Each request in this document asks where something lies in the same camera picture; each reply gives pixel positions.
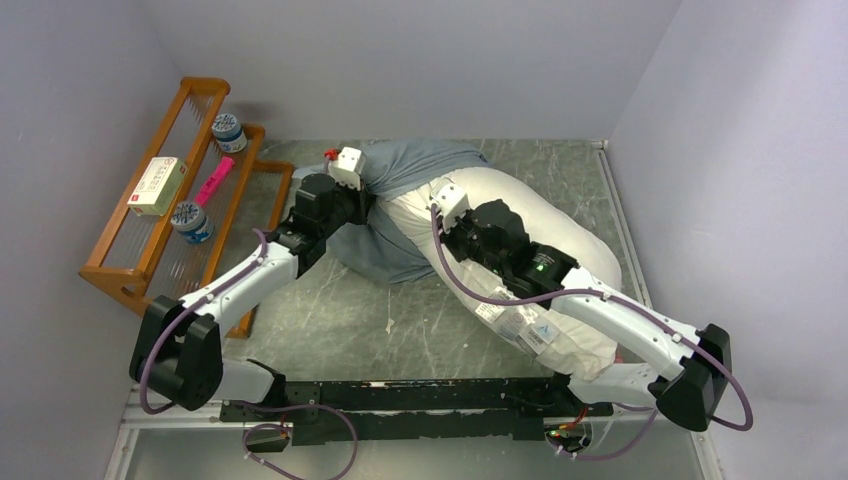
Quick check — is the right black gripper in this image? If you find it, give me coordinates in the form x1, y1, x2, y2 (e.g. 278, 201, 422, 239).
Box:
434, 206, 509, 278

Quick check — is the blue grey pillow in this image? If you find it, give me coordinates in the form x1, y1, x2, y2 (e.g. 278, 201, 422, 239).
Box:
327, 138, 490, 285

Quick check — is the white pillow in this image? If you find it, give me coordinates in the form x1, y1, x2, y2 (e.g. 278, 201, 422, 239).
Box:
379, 167, 622, 381

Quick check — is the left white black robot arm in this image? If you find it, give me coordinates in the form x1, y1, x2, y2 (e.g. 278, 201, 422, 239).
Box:
129, 172, 374, 420

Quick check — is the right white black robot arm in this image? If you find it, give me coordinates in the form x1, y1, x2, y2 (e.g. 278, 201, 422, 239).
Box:
429, 198, 754, 432

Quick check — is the pink marker pen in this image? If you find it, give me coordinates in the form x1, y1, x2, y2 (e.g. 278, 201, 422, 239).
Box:
194, 156, 236, 207

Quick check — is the blue white round jar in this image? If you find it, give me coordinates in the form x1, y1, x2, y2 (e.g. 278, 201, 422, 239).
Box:
211, 113, 248, 154

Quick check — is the wooden slatted rack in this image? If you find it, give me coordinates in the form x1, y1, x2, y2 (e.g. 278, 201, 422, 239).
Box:
79, 77, 294, 315

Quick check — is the white cardboard box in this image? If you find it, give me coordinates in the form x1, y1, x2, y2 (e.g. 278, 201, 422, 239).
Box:
127, 157, 187, 216

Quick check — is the black base crossbar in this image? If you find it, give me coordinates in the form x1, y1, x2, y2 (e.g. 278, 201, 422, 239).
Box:
221, 375, 591, 446

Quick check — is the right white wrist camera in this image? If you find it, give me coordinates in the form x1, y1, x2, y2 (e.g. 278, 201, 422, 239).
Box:
429, 177, 471, 233

